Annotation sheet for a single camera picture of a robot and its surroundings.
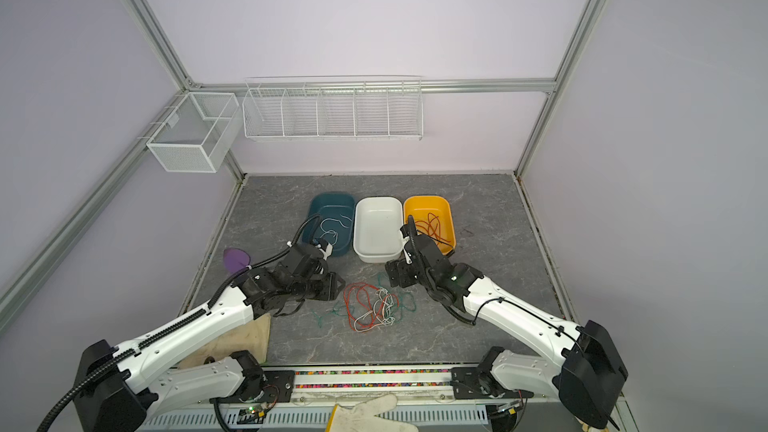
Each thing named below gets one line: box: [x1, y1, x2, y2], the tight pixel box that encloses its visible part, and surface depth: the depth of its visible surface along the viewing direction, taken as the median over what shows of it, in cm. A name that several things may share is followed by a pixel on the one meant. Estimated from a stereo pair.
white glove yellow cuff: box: [326, 394, 420, 432], surface depth 71 cm
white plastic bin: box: [353, 196, 405, 263], surface depth 107 cm
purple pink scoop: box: [224, 248, 251, 274], surface depth 99 cm
